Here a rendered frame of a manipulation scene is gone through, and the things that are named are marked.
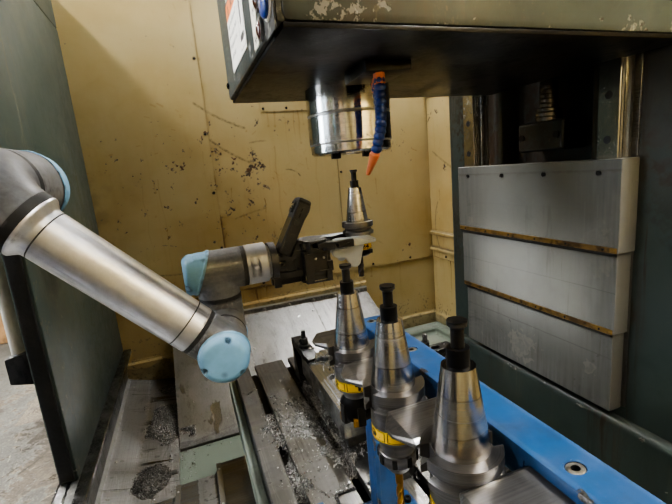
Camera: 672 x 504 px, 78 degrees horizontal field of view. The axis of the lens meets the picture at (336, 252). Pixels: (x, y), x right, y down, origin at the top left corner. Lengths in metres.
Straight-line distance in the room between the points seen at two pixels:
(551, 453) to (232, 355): 0.43
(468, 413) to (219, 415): 1.28
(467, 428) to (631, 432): 0.78
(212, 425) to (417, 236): 1.25
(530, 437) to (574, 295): 0.68
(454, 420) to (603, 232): 0.68
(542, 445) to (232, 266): 0.55
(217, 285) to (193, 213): 1.04
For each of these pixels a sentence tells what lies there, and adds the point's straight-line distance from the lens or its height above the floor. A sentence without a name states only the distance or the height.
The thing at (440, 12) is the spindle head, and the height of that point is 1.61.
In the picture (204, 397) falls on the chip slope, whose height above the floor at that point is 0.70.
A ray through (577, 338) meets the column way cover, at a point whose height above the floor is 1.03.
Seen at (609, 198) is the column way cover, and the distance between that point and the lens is 0.93.
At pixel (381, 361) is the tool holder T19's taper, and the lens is 0.42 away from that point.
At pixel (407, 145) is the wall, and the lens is 2.05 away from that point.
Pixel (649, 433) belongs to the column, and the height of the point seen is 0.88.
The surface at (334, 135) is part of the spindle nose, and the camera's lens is 0.76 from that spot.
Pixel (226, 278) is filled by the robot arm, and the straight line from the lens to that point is 0.75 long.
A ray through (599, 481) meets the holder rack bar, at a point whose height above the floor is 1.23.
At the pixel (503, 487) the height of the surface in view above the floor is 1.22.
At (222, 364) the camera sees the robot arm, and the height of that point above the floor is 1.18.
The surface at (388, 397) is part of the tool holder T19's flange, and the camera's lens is 0.42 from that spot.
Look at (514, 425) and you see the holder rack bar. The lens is 0.39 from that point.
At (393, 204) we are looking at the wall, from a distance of 2.01.
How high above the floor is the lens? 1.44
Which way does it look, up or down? 11 degrees down
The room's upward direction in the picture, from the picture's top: 5 degrees counter-clockwise
